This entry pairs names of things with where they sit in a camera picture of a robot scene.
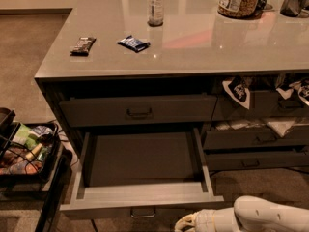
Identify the white snack bags in drawer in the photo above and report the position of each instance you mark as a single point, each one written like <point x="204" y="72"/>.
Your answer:
<point x="280" y="125"/>

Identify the blue snack packet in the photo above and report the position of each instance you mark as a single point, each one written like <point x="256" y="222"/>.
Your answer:
<point x="133" y="44"/>

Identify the clear plastic bottle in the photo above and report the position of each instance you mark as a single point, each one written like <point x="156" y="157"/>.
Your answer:
<point x="155" y="12"/>

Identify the brown candy bar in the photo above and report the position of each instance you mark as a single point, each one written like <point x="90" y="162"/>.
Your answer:
<point x="83" y="46"/>

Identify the grey drawer cabinet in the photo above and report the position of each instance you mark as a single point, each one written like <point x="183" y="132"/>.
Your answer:
<point x="192" y="52"/>

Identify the black white chip bag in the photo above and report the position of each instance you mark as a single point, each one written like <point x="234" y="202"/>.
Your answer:
<point x="286" y="89"/>
<point x="237" y="90"/>

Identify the green snack bag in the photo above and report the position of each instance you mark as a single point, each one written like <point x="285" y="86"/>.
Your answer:
<point x="32" y="139"/>

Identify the large nut jar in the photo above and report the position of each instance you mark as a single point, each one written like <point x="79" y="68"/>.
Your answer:
<point x="237" y="8"/>

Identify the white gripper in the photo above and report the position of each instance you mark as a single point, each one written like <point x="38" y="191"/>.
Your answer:
<point x="203" y="221"/>

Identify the grey drawer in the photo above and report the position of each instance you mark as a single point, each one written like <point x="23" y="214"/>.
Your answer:
<point x="256" y="160"/>
<point x="255" y="138"/>
<point x="138" y="110"/>
<point x="263" y="104"/>
<point x="141" y="176"/>

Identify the dark glass container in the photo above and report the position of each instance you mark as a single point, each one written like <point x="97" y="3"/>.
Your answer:
<point x="293" y="8"/>

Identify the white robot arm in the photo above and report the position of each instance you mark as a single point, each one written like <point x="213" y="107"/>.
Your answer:
<point x="248" y="214"/>

